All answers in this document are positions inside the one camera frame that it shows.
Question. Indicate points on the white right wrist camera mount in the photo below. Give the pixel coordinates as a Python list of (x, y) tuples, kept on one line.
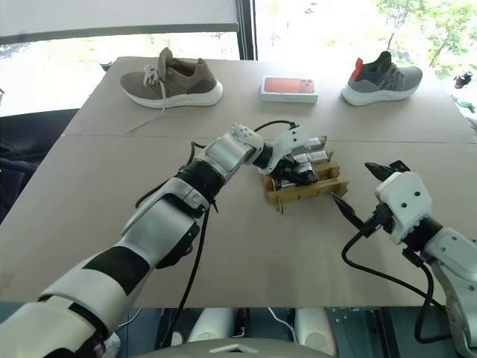
[(404, 201)]

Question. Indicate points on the small wooden rack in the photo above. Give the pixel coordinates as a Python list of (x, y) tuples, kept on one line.
[(309, 194)]

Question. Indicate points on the dark window frame post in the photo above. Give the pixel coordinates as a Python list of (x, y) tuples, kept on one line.
[(247, 30)]

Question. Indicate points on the silver black compact camera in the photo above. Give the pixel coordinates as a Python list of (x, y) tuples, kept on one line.
[(306, 168), (316, 142), (321, 155)]

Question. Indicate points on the white rounded robot leg cover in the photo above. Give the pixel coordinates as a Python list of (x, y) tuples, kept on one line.
[(211, 328), (315, 330)]

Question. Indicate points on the small black object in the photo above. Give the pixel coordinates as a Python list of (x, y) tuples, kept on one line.
[(464, 80)]

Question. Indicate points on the dark seat beside table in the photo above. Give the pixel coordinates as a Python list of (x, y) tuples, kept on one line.
[(26, 141)]

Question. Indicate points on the brown knit sneaker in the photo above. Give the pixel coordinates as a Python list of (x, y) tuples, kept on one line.
[(175, 84)]

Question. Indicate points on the grey sneaker with red tab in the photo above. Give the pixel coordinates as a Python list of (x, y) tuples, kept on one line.
[(384, 84)]

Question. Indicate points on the white box with red phone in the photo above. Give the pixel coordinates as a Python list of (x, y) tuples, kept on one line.
[(288, 89)]

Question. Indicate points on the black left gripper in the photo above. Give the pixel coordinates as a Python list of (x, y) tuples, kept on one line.
[(284, 169)]

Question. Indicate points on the grey curved robot torso cover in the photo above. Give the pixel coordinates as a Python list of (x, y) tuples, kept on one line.
[(238, 348)]

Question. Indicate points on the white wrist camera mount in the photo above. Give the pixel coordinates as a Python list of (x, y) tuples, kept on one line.
[(292, 141), (404, 201)]

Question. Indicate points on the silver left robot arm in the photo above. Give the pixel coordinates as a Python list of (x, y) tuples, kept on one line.
[(223, 156)]

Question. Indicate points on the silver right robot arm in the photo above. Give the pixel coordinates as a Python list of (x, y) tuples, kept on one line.
[(454, 250)]

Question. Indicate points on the green white object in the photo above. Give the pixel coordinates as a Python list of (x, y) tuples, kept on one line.
[(469, 106)]

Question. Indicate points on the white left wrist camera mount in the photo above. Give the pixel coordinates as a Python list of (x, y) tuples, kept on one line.
[(292, 141)]

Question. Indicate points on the white roller blind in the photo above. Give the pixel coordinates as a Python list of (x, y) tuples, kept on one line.
[(112, 16)]

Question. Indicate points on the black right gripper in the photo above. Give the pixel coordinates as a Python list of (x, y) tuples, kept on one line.
[(379, 220)]

